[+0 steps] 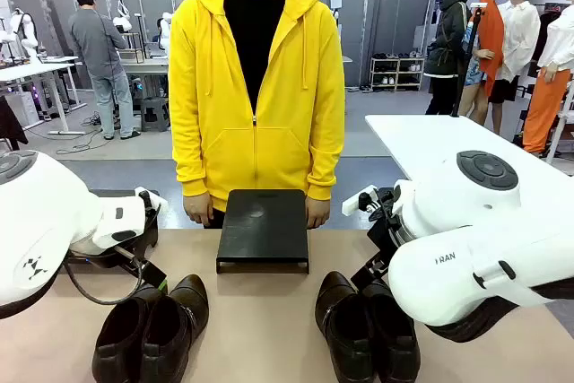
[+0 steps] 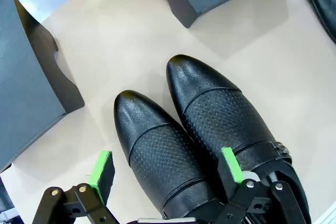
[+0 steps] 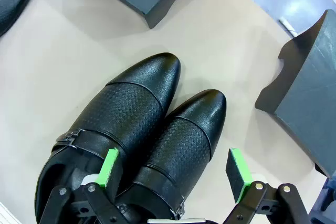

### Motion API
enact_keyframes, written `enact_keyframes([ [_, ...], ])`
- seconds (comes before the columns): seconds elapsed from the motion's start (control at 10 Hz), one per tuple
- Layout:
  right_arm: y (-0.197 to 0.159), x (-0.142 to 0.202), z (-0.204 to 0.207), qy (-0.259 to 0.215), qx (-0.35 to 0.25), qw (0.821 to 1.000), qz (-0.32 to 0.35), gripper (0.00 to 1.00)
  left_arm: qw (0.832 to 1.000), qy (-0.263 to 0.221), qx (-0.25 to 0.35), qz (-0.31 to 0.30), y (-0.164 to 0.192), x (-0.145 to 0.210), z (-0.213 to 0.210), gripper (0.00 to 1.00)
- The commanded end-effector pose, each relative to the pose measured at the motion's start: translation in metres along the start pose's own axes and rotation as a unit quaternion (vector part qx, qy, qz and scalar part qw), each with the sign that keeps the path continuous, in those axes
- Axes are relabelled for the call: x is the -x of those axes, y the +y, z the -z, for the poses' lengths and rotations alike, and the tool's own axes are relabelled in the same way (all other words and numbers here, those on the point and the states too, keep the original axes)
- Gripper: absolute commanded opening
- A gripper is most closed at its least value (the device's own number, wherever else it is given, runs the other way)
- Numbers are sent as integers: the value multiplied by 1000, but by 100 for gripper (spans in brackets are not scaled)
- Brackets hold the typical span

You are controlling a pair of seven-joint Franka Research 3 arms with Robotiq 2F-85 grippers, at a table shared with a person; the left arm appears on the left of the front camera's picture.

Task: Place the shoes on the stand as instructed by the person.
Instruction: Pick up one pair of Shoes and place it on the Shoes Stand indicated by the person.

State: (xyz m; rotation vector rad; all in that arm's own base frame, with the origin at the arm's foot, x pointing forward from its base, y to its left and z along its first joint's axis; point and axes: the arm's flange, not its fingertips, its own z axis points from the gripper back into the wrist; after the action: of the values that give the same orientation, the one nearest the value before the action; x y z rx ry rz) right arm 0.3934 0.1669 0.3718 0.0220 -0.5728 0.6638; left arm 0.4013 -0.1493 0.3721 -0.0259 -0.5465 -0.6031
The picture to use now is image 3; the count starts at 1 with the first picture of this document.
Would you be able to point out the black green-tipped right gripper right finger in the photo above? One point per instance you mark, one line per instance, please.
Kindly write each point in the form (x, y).
(237, 174)

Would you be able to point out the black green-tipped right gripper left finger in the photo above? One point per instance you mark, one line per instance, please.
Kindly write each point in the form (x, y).
(110, 171)

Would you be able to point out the black pebbled leather buckle shoe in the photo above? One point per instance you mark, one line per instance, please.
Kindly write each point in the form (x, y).
(15, 3)

